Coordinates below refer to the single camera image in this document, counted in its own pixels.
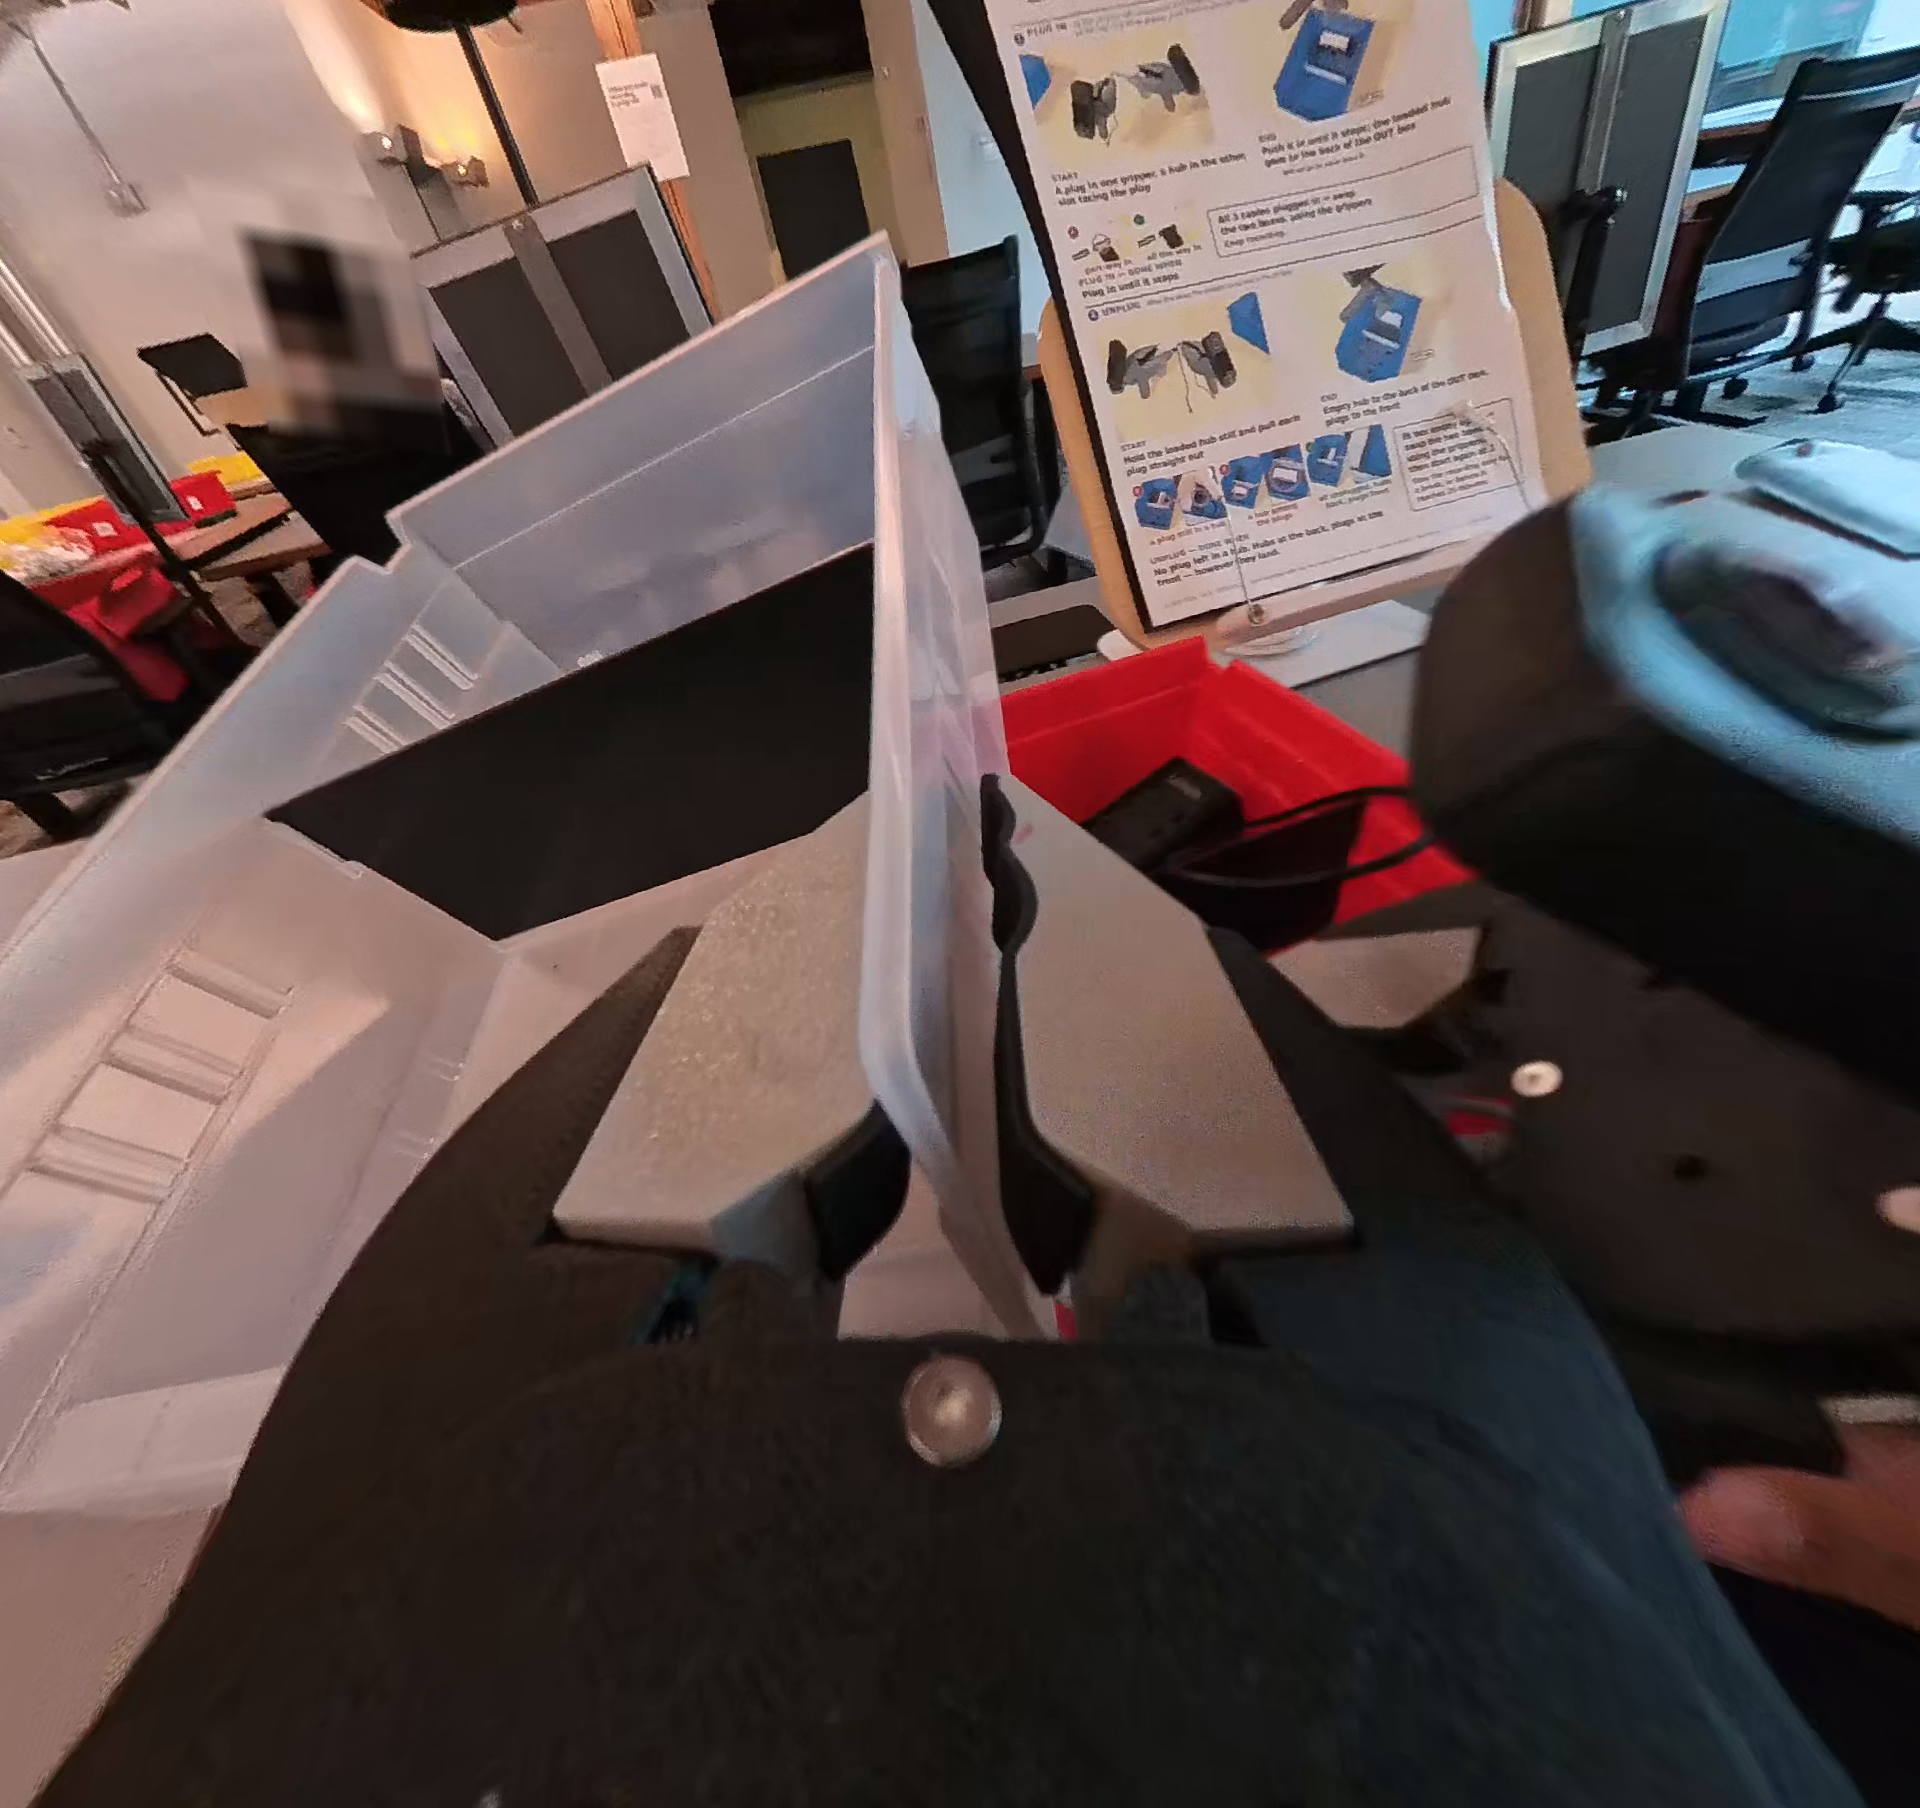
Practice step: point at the red plastic bin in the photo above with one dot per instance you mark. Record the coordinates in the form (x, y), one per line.
(1274, 707)

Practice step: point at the black usb hub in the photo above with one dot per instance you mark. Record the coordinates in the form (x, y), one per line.
(1170, 807)

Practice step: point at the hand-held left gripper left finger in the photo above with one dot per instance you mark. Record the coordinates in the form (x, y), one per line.
(720, 1059)

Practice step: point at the white wall notice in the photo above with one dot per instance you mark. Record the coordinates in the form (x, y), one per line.
(645, 112)

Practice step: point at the printed instruction sheet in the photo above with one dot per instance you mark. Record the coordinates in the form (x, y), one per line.
(1200, 263)

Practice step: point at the red storage bin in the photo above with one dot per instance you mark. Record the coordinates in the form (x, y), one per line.
(105, 526)

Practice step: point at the white rounded object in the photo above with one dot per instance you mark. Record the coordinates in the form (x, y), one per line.
(1838, 488)

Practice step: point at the clear plastic bin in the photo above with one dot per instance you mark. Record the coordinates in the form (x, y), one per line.
(300, 1089)

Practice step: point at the yellow storage bin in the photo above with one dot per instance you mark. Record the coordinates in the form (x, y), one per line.
(30, 531)

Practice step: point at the black floor lamp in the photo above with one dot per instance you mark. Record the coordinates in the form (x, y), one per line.
(451, 8)

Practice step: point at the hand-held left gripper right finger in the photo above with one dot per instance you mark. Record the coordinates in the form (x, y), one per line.
(1155, 1072)

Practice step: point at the wooden table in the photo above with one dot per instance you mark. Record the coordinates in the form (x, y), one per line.
(249, 536)

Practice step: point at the black office chair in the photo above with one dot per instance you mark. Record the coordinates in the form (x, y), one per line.
(1785, 219)
(1883, 279)
(968, 383)
(74, 698)

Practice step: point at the person's right hand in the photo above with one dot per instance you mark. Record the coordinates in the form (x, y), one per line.
(1831, 1517)

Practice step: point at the grey framed panel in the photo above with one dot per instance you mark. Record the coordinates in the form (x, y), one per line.
(1650, 143)
(601, 293)

